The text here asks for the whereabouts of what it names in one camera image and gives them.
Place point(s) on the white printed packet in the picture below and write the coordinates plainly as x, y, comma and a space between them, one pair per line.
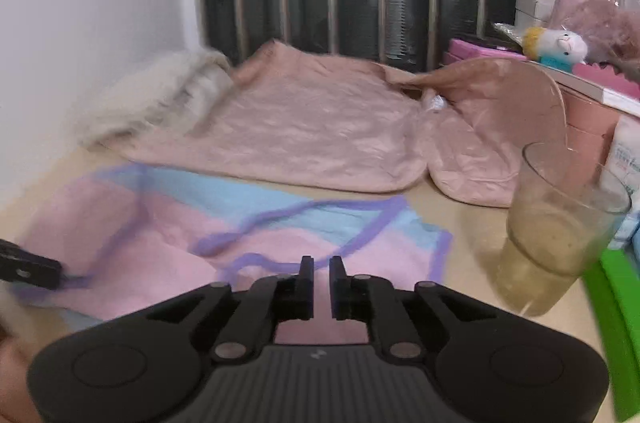
622, 158

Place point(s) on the white plush toy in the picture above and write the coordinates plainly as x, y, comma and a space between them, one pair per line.
565, 44

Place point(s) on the pink pillow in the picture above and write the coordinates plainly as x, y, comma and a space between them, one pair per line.
575, 0

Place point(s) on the green plastic object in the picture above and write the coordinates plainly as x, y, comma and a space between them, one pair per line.
615, 313

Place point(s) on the pink zigzag foam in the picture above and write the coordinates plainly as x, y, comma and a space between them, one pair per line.
612, 78

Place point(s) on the pink quilted blanket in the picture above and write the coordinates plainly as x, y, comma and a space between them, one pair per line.
310, 128

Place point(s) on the magenta box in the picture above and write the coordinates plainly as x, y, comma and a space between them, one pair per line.
480, 52

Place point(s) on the salmon pink container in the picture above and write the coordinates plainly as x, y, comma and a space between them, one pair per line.
592, 128

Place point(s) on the pink glitter bag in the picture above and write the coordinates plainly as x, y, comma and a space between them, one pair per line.
617, 23

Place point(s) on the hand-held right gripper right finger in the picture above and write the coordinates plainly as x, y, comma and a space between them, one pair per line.
339, 285

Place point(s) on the cream knitted blanket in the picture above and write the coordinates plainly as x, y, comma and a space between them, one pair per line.
150, 98

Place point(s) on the clear drinking glass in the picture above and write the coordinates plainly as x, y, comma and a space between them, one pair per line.
545, 243

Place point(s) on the pink and blue top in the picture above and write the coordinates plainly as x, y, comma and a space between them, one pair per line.
150, 228

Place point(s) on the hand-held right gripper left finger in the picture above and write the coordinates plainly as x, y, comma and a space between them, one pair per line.
306, 285

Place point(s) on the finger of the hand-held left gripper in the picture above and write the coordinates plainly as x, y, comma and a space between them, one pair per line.
25, 268

